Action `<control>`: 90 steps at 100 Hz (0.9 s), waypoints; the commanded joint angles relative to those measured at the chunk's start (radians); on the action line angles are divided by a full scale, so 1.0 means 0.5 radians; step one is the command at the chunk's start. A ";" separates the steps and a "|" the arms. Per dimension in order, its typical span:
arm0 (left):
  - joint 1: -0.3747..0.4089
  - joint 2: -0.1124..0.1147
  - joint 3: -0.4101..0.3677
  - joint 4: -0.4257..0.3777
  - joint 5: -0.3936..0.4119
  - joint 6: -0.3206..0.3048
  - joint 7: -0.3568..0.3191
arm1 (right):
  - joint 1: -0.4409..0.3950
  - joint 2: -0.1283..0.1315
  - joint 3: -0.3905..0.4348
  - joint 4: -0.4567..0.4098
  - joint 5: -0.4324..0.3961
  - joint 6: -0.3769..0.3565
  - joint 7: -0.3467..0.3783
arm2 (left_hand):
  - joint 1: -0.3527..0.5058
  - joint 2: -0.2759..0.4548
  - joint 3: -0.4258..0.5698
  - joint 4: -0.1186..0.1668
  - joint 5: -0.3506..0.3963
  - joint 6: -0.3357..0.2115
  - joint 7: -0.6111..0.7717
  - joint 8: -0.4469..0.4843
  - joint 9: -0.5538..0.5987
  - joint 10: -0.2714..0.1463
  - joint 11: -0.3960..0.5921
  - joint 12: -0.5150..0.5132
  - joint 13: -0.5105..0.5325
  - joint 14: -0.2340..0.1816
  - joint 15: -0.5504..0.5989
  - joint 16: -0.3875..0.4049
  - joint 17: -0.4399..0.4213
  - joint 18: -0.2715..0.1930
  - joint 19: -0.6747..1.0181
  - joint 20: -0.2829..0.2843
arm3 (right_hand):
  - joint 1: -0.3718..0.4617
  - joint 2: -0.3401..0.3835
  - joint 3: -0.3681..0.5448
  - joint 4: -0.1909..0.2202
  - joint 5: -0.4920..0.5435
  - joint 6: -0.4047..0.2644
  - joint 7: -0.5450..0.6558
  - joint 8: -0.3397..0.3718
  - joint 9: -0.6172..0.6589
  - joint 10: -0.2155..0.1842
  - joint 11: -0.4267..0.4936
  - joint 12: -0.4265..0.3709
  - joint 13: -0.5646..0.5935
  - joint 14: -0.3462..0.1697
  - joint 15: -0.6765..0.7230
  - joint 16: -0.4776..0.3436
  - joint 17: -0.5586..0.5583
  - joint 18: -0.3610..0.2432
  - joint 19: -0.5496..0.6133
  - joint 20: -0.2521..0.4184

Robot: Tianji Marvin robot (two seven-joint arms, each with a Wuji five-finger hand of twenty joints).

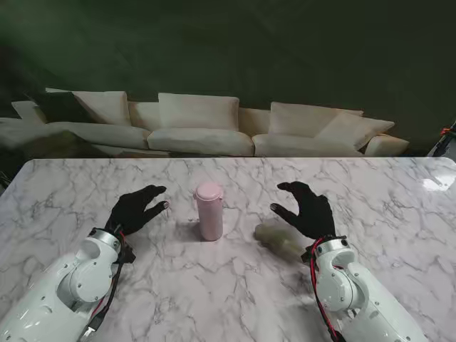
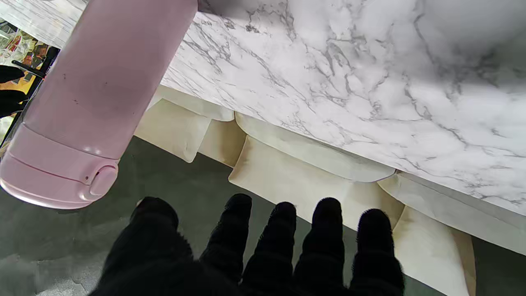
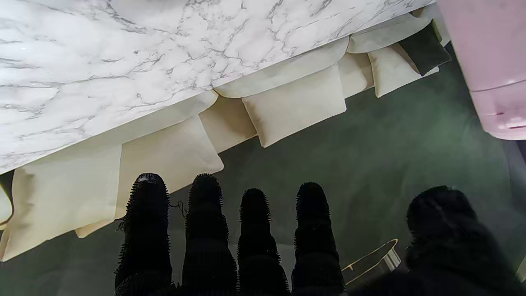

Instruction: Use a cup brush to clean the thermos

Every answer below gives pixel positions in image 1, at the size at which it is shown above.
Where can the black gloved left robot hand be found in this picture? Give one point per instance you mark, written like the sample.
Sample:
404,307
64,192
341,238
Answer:
132,210

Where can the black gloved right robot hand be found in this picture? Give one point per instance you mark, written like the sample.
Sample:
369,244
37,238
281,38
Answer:
315,213

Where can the pink thermos lid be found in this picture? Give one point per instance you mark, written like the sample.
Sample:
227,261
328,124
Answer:
207,191

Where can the pink thermos bottle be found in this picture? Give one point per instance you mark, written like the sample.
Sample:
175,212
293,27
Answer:
210,221

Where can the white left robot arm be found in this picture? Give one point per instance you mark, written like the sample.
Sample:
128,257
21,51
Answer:
53,295

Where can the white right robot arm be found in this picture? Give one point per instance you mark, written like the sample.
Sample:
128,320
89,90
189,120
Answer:
363,295

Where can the tilted cream throw cushion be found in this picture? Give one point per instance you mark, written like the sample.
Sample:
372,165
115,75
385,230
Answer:
356,130

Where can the cream fabric sofa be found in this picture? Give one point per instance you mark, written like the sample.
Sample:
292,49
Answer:
199,140

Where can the wide cream back cushion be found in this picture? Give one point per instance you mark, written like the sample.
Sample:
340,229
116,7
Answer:
197,110

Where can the dark brown cushion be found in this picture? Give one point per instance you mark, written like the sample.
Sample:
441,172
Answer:
60,107

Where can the white device with orange part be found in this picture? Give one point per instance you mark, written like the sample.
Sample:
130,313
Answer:
443,140

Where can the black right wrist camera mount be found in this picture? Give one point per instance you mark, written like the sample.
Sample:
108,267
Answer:
307,254

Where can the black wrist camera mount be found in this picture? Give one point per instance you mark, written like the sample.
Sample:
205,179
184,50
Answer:
128,253
307,254

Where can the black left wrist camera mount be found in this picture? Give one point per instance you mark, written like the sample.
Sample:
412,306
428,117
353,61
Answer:
128,253

